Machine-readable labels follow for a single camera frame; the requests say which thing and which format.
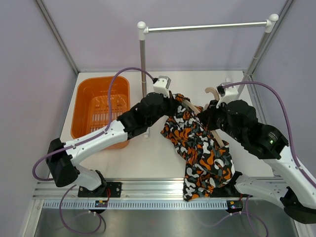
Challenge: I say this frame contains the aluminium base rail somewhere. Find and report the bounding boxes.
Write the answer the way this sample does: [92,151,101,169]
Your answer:
[32,177,288,200]

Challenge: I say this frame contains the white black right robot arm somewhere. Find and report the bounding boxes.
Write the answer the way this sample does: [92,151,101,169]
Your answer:
[198,100,316,224]

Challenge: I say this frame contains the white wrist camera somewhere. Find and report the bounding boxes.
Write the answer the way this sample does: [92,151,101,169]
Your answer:
[216,82,238,109]
[153,76,171,98]

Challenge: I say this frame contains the white slotted cable duct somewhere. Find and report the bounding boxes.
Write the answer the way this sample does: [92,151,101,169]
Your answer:
[43,199,228,210]

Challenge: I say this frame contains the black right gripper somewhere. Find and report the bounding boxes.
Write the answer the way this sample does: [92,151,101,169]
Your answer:
[197,99,244,143]

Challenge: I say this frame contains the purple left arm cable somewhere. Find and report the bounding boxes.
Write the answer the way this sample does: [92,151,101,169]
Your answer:
[32,67,158,234]

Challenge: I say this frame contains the beige wooden hanger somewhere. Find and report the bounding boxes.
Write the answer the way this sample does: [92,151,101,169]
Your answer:
[182,87,225,148]

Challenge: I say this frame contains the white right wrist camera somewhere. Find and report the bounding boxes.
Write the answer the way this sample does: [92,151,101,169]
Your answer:
[216,82,238,109]

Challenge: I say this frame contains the aluminium frame post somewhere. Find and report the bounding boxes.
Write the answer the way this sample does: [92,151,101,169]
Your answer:
[242,0,295,81]
[34,0,79,76]

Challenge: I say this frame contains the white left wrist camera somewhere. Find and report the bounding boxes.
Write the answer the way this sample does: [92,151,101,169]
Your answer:
[153,76,171,98]

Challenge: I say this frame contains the orange plastic basket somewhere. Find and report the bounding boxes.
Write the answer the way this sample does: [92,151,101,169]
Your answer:
[71,76,130,139]

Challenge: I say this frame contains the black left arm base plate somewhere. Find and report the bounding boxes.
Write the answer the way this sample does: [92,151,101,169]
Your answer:
[78,182,122,198]

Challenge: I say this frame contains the aluminium frame post right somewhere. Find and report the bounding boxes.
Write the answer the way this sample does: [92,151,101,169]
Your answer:
[242,0,295,81]

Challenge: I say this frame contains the orange camouflage shorts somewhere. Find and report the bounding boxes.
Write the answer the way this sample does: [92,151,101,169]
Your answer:
[161,94,235,201]

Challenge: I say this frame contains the silver clothes rack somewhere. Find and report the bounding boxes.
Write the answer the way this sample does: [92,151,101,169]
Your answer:
[136,13,279,139]

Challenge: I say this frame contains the aluminium frame post left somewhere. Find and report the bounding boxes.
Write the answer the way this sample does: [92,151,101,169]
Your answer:
[34,0,79,76]

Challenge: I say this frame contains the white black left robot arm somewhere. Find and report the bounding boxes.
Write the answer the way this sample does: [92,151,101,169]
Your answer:
[45,92,180,197]

